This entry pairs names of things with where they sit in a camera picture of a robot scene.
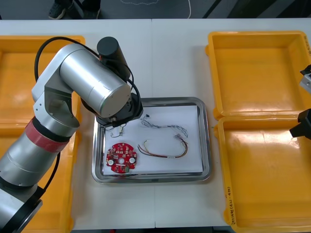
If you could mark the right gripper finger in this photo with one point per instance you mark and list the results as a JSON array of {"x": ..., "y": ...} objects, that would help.
[
  {"x": 305, "y": 117},
  {"x": 302, "y": 132}
]

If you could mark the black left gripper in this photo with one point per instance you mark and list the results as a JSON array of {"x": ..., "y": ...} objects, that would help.
[{"x": 132, "y": 112}]

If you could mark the small metal solenoid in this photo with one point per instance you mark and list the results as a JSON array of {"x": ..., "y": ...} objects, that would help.
[{"x": 120, "y": 131}]

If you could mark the silver-grey left robot arm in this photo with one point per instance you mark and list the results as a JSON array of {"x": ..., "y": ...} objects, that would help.
[{"x": 85, "y": 72}]

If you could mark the round red circuit board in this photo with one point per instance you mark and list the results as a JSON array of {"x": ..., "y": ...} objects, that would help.
[{"x": 121, "y": 157}]

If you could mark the yellow-orange plastic bin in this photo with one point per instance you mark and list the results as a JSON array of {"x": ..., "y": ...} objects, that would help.
[
  {"x": 255, "y": 72},
  {"x": 60, "y": 194},
  {"x": 262, "y": 184},
  {"x": 14, "y": 72}
]

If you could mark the white sheet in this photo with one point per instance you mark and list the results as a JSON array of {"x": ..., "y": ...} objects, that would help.
[{"x": 170, "y": 167}]

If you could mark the steel tray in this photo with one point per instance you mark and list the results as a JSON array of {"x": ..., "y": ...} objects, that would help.
[{"x": 206, "y": 145}]

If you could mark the person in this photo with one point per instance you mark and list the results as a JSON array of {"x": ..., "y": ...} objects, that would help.
[{"x": 57, "y": 12}]

